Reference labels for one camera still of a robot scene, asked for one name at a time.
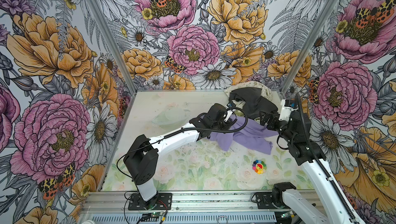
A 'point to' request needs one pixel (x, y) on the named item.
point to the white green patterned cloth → (240, 105)
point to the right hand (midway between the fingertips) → (267, 117)
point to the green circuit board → (157, 214)
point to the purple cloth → (250, 139)
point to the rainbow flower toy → (259, 166)
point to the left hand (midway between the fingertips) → (227, 122)
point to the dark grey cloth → (253, 103)
